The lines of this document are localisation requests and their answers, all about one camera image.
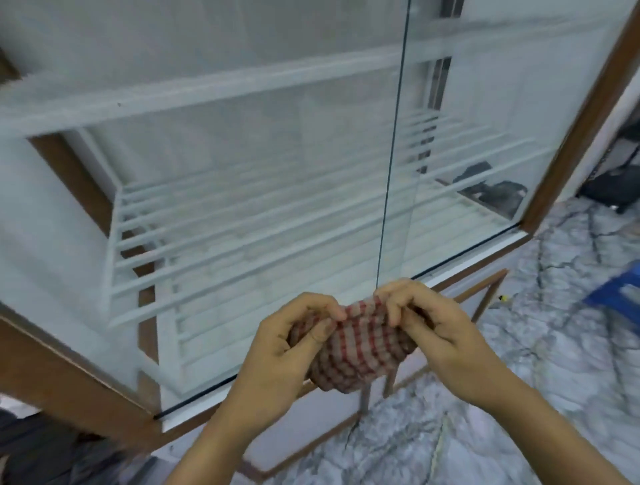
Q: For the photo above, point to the person's left hand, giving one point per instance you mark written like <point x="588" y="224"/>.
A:
<point x="272" y="367"/>

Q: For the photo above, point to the person's right hand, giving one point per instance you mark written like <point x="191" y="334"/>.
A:
<point x="450" y="349"/>

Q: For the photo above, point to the person's left thumb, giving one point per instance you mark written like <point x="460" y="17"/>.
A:
<point x="314" y="340"/>

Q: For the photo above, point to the person's right thumb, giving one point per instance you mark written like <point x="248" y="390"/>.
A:
<point x="416" y="320"/>

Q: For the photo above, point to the red checked cloth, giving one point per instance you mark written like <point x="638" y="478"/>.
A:
<point x="357" y="354"/>

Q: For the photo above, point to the person's left forearm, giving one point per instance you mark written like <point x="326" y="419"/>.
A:
<point x="215" y="452"/>

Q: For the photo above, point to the person's right forearm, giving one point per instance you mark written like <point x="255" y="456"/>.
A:
<point x="540" y="439"/>

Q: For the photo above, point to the white slatted rack shelf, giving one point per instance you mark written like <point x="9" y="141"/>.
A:
<point x="260" y="220"/>

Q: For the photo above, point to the sliding glass door panel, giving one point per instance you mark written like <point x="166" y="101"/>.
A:
<point x="250" y="175"/>

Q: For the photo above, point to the blue plastic stool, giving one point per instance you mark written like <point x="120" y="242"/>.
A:
<point x="615" y="295"/>

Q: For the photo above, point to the black bag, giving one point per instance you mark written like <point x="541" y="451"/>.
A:
<point x="612" y="180"/>

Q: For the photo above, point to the wooden framed glass display cabinet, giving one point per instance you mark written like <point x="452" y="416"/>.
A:
<point x="60" y="369"/>

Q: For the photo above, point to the white flat shelf board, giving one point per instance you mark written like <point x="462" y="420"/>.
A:
<point x="200" y="92"/>

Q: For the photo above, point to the dark grey fabric pile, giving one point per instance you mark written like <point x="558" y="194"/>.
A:
<point x="55" y="452"/>

